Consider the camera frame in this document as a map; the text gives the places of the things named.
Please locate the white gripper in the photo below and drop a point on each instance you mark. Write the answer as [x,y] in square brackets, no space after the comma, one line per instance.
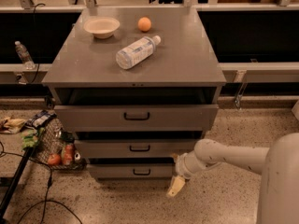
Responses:
[180,167]

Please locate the grey bottom drawer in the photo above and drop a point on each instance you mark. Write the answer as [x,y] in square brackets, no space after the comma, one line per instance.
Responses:
[130,171]

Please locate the grey drawer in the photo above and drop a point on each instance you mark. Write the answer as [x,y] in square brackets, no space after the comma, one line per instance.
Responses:
[130,171]
[133,148]
[136,118]

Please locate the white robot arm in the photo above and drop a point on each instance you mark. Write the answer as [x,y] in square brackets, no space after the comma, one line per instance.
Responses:
[278,166]

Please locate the grey middle drawer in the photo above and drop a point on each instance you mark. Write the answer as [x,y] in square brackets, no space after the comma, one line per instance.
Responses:
[133,148]

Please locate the grey top drawer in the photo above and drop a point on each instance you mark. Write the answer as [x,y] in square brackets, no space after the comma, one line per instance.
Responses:
[136,118]

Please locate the grey drawer cabinet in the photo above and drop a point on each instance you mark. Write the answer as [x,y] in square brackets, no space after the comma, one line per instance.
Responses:
[183,70]

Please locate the small soda can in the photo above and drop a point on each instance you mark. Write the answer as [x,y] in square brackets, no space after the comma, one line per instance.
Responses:
[77,157]

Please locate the red snack can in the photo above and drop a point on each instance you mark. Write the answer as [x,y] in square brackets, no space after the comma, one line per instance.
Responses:
[68,154]

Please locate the red tomato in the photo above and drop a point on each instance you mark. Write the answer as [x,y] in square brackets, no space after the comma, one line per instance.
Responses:
[54,159]

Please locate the lying clear plastic bottle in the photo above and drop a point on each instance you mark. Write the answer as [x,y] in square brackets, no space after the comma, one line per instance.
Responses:
[137,52]

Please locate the blue chip bag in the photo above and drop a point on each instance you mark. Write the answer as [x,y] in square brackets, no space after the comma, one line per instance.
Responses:
[40,119]

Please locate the black pole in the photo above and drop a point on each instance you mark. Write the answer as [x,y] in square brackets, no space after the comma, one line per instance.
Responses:
[14,182]

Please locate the green snack bag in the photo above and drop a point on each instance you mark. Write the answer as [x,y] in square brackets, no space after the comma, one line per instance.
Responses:
[31,138]

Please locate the orange fruit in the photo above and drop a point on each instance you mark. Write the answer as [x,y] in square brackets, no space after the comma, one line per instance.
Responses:
[144,24]

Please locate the beige bowl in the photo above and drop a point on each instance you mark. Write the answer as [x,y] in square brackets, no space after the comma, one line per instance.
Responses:
[101,27]

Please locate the standing small water bottle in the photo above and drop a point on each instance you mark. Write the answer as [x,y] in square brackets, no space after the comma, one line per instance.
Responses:
[25,56]

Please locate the wire mesh basket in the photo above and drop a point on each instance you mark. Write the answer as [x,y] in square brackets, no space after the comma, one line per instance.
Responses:
[53,141]

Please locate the metal railing frame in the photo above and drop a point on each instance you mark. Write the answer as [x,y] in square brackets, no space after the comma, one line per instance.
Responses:
[259,72]

